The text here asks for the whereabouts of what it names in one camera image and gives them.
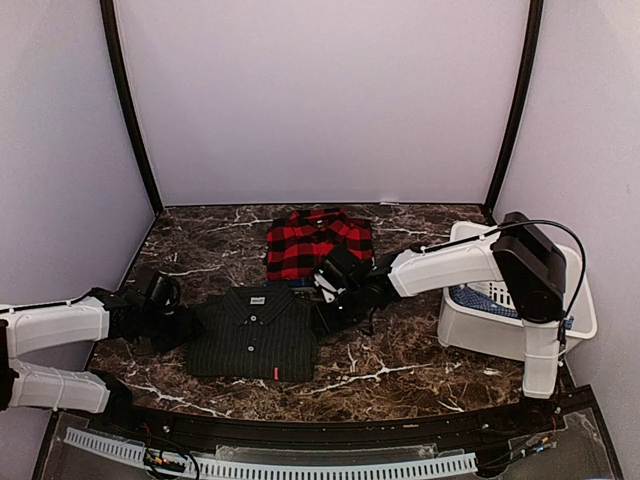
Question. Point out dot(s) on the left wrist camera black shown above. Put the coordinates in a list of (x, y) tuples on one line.
[(153, 289)]

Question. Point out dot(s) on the right black frame post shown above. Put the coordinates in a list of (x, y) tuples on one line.
[(521, 89)]

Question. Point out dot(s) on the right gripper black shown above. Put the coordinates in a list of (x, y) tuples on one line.
[(331, 324)]

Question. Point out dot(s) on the black frame post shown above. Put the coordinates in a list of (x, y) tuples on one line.
[(521, 89), (128, 110)]

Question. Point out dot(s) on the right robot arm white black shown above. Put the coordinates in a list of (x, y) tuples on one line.
[(515, 252)]

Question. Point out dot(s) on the blue checked shirt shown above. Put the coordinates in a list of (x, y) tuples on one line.
[(475, 300)]

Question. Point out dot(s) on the black curved front rail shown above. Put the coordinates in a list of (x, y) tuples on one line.
[(481, 428)]

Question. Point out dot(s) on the white plastic bin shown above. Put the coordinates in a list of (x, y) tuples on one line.
[(505, 337)]

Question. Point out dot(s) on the left black frame post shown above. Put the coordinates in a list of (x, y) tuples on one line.
[(128, 110)]

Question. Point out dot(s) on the white slotted cable duct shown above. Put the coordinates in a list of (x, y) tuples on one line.
[(247, 463)]

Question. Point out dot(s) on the dark pinstripe long sleeve shirt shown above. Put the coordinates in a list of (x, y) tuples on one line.
[(256, 333)]

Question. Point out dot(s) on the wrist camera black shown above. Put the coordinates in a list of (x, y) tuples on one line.
[(340, 271), (153, 289)]

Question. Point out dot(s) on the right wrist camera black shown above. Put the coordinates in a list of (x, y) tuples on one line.
[(340, 271)]

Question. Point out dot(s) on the red black plaid shirt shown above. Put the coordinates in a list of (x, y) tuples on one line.
[(297, 244)]

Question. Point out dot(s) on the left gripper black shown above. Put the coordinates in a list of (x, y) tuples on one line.
[(187, 329)]

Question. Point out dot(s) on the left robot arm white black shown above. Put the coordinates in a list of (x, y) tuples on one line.
[(96, 316)]

